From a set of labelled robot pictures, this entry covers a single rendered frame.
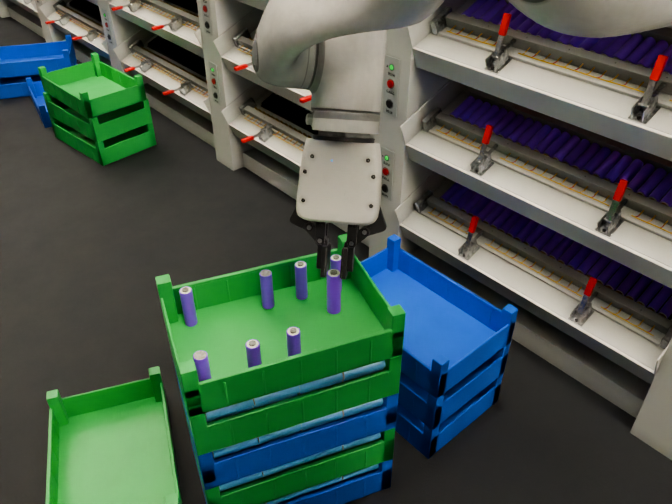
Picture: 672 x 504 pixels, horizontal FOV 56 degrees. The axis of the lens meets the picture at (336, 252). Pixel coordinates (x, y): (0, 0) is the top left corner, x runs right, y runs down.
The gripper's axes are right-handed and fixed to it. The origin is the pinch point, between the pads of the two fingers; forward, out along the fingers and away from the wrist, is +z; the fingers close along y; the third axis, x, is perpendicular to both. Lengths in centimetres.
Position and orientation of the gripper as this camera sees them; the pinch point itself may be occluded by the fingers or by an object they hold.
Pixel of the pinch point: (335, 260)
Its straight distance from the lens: 80.1
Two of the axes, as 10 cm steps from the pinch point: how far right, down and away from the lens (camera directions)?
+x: 1.4, -2.0, 9.7
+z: -0.7, 9.8, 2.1
